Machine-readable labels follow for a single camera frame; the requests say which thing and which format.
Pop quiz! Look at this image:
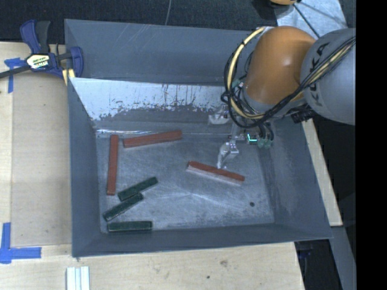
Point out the red-brown flat block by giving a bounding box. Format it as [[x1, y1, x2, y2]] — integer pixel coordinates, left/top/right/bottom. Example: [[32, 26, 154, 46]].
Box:
[[122, 129, 184, 149], [184, 160, 246, 187], [106, 134, 120, 196]]

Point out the dark green flat block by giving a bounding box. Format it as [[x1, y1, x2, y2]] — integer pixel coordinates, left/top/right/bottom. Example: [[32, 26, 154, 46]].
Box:
[[117, 176, 160, 202], [102, 192, 145, 222], [106, 220, 154, 233]]

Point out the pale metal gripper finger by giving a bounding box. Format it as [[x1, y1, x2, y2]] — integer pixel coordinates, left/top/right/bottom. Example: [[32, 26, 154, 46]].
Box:
[[222, 148, 241, 170], [216, 141, 234, 168]]

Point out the black cylinder on white bracket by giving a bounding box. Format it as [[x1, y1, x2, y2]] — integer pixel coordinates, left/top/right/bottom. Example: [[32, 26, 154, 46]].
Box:
[[289, 105, 316, 124]]

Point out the grey metal bin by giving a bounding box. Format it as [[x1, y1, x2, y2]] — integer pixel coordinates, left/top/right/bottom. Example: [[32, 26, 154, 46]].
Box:
[[63, 18, 334, 258]]

